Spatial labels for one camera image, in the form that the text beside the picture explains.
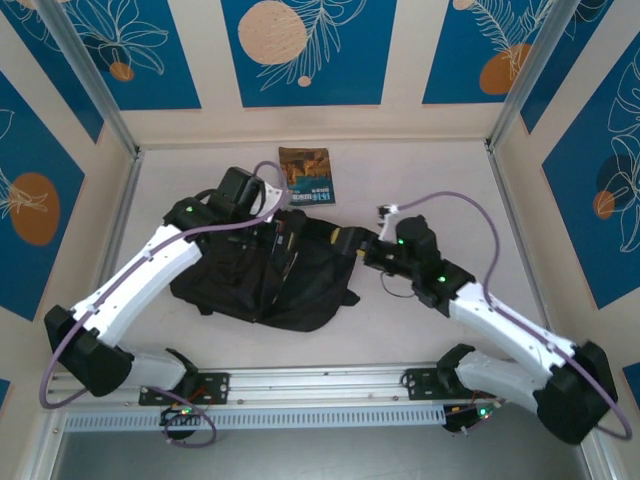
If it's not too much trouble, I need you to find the aluminium table edge rail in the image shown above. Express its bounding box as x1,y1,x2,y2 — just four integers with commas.
74,148,147,372
487,142,561,361

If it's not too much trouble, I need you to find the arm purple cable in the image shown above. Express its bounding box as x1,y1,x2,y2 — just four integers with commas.
394,191,634,441
39,160,291,449

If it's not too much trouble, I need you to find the aluminium frame post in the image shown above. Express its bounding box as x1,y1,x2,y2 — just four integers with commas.
37,0,140,157
487,0,617,151

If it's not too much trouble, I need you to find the thin black cable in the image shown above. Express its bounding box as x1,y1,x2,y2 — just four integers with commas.
378,271,417,300

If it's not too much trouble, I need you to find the small circuit board green LED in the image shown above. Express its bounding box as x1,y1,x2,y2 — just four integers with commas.
443,402,501,435
158,403,204,427

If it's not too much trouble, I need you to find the grey slotted cable duct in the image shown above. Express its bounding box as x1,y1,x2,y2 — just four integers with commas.
63,404,446,432

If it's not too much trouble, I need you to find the black fabric backpack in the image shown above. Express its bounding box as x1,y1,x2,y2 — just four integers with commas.
169,207,361,334

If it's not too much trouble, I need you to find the aluminium frame bar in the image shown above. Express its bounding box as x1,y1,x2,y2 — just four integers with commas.
579,439,624,480
24,410,69,480

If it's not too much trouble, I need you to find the wide aluminium extrusion beam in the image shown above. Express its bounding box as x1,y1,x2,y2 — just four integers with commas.
42,360,586,414

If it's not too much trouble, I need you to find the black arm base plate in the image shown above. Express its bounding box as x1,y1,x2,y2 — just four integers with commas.
403,366,497,401
138,371,231,406

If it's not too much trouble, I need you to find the canyon photo cover book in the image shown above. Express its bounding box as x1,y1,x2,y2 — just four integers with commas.
277,146,337,206

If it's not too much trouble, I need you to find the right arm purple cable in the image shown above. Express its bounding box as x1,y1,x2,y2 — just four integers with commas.
394,191,634,441

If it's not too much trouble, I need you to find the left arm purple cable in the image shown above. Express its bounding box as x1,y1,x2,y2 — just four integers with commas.
39,160,291,449

